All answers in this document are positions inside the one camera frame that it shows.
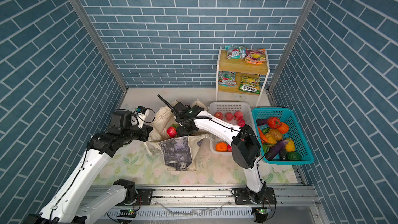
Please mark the teal red snack bag lower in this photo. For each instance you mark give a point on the teal red snack bag lower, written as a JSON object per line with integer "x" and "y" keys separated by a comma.
{"x": 227, "y": 79}

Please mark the pink dragon fruit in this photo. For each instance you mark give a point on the pink dragon fruit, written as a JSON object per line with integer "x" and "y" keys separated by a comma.
{"x": 171, "y": 131}

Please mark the purple eggplant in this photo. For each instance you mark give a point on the purple eggplant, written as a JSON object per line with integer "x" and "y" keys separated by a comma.
{"x": 277, "y": 149}

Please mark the green avocado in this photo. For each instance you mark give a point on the green avocado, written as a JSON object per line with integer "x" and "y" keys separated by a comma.
{"x": 294, "y": 156}

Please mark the wooden two-tier shelf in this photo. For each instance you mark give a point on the wooden two-tier shelf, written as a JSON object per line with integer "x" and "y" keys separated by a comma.
{"x": 241, "y": 68}

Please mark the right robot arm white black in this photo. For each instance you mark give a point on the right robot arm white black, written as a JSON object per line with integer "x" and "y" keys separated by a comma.
{"x": 245, "y": 146}

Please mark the red apple small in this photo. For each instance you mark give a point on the red apple small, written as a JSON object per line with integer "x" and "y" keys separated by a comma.
{"x": 241, "y": 122}
{"x": 229, "y": 116}
{"x": 238, "y": 115}

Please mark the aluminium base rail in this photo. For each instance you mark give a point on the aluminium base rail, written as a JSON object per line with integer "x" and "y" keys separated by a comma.
{"x": 229, "y": 204}

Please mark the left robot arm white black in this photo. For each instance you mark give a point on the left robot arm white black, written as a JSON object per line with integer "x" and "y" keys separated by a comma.
{"x": 65, "y": 207}

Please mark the floral table mat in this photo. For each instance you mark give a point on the floral table mat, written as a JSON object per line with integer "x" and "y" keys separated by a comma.
{"x": 133, "y": 162}

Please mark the red tomato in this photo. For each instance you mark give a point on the red tomato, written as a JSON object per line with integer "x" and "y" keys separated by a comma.
{"x": 273, "y": 122}

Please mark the orange tangerine front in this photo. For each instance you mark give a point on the orange tangerine front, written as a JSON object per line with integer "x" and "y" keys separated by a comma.
{"x": 221, "y": 147}

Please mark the teal plastic basket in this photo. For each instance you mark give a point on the teal plastic basket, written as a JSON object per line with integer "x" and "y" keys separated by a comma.
{"x": 295, "y": 133}

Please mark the pink yellow snack bag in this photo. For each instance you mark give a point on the pink yellow snack bag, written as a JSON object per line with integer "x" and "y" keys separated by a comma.
{"x": 255, "y": 56}

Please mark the beige canvas grocery bag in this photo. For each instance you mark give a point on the beige canvas grocery bag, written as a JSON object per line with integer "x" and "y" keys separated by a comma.
{"x": 178, "y": 153}

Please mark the white plastic basket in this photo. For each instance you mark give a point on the white plastic basket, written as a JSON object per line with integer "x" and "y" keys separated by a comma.
{"x": 231, "y": 107}

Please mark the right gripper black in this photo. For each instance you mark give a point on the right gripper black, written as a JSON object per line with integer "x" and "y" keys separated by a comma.
{"x": 181, "y": 133}

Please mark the teal snack bag top shelf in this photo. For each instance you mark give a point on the teal snack bag top shelf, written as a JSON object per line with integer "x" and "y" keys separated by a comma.
{"x": 235, "y": 52}

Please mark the brown potato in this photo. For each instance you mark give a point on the brown potato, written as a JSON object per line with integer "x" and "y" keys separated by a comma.
{"x": 277, "y": 135}

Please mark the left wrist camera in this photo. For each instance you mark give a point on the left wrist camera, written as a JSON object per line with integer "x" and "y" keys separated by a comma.
{"x": 141, "y": 114}

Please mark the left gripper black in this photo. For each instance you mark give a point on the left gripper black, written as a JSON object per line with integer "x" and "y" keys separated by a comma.
{"x": 146, "y": 130}

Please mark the orange carrot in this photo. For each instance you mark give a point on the orange carrot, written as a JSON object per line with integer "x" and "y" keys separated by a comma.
{"x": 263, "y": 138}

